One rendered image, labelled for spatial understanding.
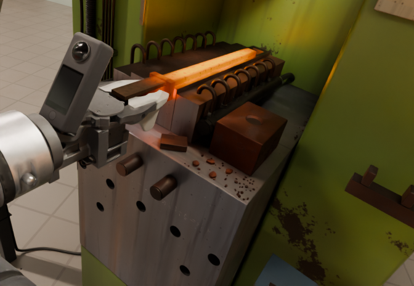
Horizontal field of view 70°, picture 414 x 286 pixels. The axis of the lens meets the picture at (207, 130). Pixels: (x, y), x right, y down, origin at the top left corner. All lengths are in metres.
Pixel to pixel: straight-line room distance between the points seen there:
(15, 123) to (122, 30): 0.47
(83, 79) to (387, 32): 0.42
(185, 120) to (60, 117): 0.22
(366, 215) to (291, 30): 0.52
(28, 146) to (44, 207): 1.33
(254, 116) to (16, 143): 0.36
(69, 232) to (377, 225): 1.26
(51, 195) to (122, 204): 1.09
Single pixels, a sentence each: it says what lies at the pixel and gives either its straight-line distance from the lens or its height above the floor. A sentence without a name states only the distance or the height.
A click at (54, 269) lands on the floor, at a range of 1.45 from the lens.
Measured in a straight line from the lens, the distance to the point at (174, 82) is 0.50.
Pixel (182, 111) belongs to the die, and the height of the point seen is 0.97.
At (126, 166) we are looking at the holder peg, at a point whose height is 0.88.
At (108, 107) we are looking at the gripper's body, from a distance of 0.41.
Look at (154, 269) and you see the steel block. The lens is 0.71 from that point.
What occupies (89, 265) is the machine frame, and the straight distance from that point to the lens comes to 0.96.
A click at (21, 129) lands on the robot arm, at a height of 1.02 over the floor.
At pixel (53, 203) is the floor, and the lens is 1.68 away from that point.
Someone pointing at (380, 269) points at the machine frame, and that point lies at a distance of 0.71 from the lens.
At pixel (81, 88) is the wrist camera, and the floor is 1.05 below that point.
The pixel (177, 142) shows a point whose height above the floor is 0.93.
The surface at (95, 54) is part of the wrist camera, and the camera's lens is 0.37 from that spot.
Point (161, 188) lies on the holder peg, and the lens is 0.48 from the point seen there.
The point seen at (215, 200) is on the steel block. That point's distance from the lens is 0.47.
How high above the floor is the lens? 1.22
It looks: 32 degrees down
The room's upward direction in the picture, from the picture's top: 14 degrees clockwise
